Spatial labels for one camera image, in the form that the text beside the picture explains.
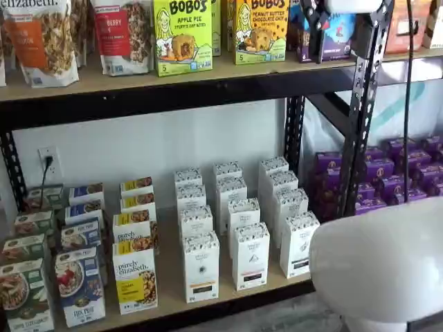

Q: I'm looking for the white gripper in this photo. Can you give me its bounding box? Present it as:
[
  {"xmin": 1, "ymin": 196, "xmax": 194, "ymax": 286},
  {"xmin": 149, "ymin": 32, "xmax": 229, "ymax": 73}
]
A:
[{"xmin": 300, "ymin": 0, "xmax": 395, "ymax": 65}]

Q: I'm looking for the blue purple snack box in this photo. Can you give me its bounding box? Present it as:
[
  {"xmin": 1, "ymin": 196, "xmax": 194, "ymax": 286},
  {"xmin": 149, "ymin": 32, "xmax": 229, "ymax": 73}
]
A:
[{"xmin": 288, "ymin": 0, "xmax": 352, "ymax": 64}]

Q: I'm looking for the orange snack box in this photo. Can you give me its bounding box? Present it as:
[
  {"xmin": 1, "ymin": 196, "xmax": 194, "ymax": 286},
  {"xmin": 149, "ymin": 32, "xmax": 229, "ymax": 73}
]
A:
[{"xmin": 383, "ymin": 0, "xmax": 434, "ymax": 55}]

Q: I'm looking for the white brown snack box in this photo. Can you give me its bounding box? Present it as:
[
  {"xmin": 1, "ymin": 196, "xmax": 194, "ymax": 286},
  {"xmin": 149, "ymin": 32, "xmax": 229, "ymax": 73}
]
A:
[{"xmin": 423, "ymin": 0, "xmax": 443, "ymax": 50}]

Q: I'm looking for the yellow Bobo's peanut butter box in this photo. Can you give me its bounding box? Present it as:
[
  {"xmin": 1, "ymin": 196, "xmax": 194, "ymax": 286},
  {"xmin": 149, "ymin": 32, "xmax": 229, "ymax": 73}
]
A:
[
  {"xmin": 223, "ymin": 0, "xmax": 238, "ymax": 53},
  {"xmin": 235, "ymin": 0, "xmax": 289, "ymax": 66}
]

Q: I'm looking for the green Bobo's apple pie box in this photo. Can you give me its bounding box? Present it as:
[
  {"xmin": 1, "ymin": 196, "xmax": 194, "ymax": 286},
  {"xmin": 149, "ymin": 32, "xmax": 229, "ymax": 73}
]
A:
[
  {"xmin": 210, "ymin": 0, "xmax": 223, "ymax": 58},
  {"xmin": 152, "ymin": 0, "xmax": 214, "ymax": 78}
]

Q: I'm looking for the white tea box dark strip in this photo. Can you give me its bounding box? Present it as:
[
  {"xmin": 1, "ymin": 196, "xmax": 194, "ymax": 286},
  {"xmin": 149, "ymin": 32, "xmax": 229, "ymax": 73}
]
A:
[
  {"xmin": 279, "ymin": 210, "xmax": 321, "ymax": 279},
  {"xmin": 258, "ymin": 156, "xmax": 290, "ymax": 178},
  {"xmin": 267, "ymin": 170, "xmax": 300, "ymax": 195},
  {"xmin": 274, "ymin": 187, "xmax": 309, "ymax": 223}
]

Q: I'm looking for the white yellow purely elizabeth box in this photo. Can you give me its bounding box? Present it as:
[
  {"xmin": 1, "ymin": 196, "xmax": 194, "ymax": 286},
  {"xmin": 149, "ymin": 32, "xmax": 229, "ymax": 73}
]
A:
[
  {"xmin": 111, "ymin": 208, "xmax": 154, "ymax": 247},
  {"xmin": 111, "ymin": 239, "xmax": 159, "ymax": 316},
  {"xmin": 119, "ymin": 192, "xmax": 157, "ymax": 216},
  {"xmin": 119, "ymin": 176, "xmax": 154, "ymax": 200}
]

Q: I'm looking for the blue oatmeal box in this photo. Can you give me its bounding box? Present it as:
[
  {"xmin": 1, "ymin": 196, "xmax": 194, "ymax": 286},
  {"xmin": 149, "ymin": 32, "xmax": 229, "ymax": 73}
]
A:
[
  {"xmin": 55, "ymin": 246, "xmax": 107, "ymax": 329},
  {"xmin": 68, "ymin": 183, "xmax": 105, "ymax": 207},
  {"xmin": 64, "ymin": 198, "xmax": 105, "ymax": 226},
  {"xmin": 60, "ymin": 217, "xmax": 102, "ymax": 252}
]

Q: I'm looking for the green oatmeal box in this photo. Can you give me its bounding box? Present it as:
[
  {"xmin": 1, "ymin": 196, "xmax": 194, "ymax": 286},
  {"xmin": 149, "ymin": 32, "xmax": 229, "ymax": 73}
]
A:
[
  {"xmin": 25, "ymin": 184, "xmax": 65, "ymax": 212},
  {"xmin": 1, "ymin": 234, "xmax": 48, "ymax": 268},
  {"xmin": 0, "ymin": 257, "xmax": 55, "ymax": 332},
  {"xmin": 12, "ymin": 210, "xmax": 55, "ymax": 240}
]

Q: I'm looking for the white plastic sheet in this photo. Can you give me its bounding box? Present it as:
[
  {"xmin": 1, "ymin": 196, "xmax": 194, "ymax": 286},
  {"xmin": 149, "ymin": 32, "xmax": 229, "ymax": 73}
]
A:
[{"xmin": 303, "ymin": 57, "xmax": 443, "ymax": 157}]

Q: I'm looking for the red label granola bag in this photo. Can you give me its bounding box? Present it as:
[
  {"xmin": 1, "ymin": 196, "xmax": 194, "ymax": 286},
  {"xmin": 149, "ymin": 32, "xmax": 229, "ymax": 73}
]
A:
[{"xmin": 91, "ymin": 0, "xmax": 155, "ymax": 77}]

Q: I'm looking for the white granola bag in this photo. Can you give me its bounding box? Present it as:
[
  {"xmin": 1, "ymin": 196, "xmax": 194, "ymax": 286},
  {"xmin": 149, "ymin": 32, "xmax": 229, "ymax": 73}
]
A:
[{"xmin": 70, "ymin": 0, "xmax": 96, "ymax": 68}]

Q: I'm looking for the orange label granola bag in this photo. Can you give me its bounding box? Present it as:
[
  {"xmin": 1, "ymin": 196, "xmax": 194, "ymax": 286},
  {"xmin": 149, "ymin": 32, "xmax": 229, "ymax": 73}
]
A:
[{"xmin": 0, "ymin": 0, "xmax": 81, "ymax": 89}]

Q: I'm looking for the white wall outlet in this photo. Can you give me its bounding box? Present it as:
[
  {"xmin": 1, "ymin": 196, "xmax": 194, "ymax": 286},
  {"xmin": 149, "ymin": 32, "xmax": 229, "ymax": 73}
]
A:
[{"xmin": 37, "ymin": 146, "xmax": 62, "ymax": 178}]

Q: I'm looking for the black power plug cord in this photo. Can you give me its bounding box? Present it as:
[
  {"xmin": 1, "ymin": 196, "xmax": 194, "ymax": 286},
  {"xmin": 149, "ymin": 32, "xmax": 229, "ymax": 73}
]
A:
[{"xmin": 40, "ymin": 156, "xmax": 54, "ymax": 209}]

